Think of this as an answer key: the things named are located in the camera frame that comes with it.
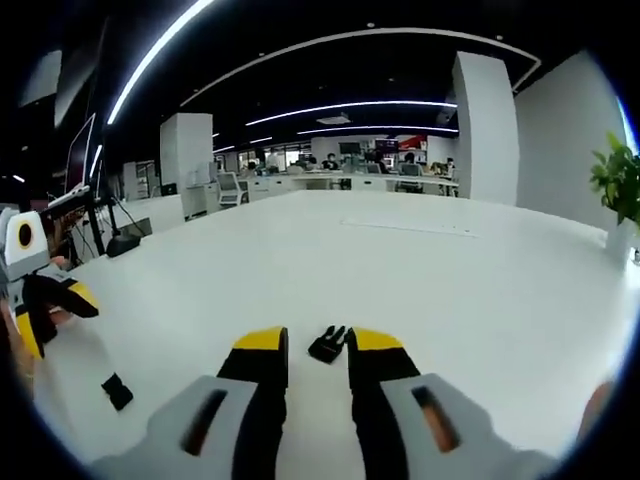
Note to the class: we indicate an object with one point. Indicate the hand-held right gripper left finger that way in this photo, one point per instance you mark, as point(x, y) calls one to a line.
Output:
point(255, 400)

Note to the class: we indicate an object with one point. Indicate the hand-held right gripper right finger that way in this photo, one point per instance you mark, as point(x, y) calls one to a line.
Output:
point(375, 400)

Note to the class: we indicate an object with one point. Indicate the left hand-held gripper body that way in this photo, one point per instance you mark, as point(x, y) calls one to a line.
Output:
point(30, 257)

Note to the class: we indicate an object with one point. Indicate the black plastic buckle pronged part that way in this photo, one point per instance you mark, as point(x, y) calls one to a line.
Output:
point(325, 346)

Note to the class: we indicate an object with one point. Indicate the black plastic buckle socket part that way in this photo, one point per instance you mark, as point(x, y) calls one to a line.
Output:
point(117, 392)

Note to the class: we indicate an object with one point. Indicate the person's left hand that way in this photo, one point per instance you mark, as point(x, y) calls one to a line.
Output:
point(15, 360)

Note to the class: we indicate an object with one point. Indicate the person's right hand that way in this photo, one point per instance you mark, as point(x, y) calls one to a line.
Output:
point(595, 412)

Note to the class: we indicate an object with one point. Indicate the black laptop stand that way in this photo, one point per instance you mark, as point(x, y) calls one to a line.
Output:
point(95, 220)

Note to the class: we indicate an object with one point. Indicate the black desk base device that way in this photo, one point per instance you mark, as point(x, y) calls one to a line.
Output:
point(124, 246)

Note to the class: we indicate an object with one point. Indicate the silver laptop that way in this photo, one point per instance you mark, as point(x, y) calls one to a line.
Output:
point(80, 160)

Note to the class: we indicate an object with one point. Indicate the ceiling air conditioner unit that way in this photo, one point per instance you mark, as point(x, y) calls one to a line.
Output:
point(41, 77)

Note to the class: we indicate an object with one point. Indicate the white office chair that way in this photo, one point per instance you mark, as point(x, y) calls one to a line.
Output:
point(231, 185)

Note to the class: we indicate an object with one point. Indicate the row of white office desks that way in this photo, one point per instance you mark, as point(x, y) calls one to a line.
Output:
point(320, 181)

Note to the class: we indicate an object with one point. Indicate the long curved ceiling light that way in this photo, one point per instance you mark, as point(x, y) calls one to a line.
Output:
point(150, 55)

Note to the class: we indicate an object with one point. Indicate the green plant in white pot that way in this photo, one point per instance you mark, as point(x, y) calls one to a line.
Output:
point(620, 175)

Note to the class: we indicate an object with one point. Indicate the wall display screen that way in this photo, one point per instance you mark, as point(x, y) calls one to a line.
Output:
point(387, 146)

